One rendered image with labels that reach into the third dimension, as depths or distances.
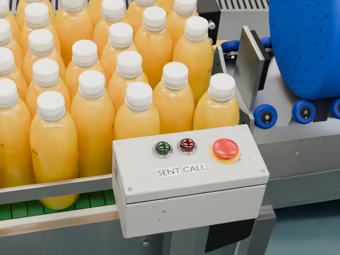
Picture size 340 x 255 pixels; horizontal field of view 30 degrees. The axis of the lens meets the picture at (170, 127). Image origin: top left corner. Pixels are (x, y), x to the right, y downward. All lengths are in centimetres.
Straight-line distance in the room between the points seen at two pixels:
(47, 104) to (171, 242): 28
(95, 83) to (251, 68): 34
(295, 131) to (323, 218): 111
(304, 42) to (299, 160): 23
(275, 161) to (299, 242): 101
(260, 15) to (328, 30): 205
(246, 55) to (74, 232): 45
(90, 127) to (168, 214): 20
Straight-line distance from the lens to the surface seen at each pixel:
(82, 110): 97
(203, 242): 117
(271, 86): 127
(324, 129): 122
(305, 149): 123
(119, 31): 105
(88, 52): 100
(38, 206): 107
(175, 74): 97
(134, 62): 99
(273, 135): 118
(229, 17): 305
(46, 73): 97
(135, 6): 116
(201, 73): 111
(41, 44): 103
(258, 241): 149
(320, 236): 224
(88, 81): 95
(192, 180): 85
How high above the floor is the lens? 175
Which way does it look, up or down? 45 degrees down
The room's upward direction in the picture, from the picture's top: 6 degrees clockwise
